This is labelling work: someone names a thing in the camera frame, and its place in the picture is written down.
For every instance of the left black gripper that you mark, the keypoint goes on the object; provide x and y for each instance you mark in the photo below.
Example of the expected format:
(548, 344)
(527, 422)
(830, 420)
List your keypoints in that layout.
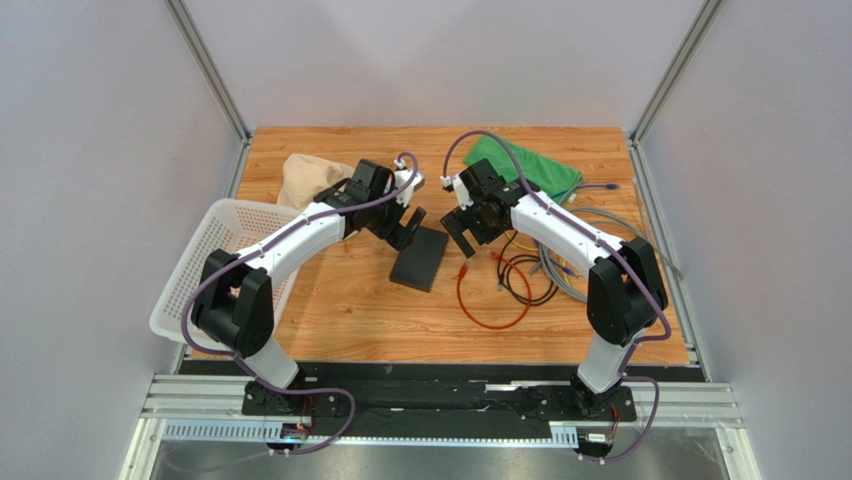
(396, 234)

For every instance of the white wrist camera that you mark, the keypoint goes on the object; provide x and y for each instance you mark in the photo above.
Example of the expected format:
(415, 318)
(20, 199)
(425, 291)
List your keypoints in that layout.
(455, 185)
(407, 180)

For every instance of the black network switch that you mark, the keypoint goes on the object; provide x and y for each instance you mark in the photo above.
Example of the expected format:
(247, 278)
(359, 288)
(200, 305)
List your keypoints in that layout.
(416, 266)

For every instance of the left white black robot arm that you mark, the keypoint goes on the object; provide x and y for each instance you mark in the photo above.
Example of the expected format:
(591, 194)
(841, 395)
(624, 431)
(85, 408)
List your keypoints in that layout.
(233, 303)

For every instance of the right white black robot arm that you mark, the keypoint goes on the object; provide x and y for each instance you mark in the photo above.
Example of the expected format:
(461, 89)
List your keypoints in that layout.
(625, 292)

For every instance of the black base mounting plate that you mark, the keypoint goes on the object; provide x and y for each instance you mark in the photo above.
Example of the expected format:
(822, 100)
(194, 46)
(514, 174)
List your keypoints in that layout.
(439, 400)

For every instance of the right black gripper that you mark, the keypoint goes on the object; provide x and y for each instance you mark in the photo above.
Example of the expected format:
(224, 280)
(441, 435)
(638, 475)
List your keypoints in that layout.
(466, 221)

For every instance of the green cloth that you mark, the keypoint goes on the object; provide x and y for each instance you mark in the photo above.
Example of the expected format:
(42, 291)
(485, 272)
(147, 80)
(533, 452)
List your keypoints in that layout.
(552, 177)

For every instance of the white plastic basket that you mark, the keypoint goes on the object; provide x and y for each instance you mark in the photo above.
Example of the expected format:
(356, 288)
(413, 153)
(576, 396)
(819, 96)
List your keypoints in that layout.
(229, 227)

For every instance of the beige cloth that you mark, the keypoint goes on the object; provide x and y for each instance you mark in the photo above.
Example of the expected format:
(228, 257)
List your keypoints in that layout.
(304, 176)

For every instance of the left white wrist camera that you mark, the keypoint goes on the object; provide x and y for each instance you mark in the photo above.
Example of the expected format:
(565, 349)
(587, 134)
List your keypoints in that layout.
(407, 180)

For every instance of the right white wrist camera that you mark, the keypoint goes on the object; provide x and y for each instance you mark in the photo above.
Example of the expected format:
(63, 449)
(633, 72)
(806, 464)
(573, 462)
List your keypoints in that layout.
(455, 185)

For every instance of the aluminium frame rail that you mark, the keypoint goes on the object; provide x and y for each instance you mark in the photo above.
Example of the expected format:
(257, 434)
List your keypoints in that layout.
(209, 427)

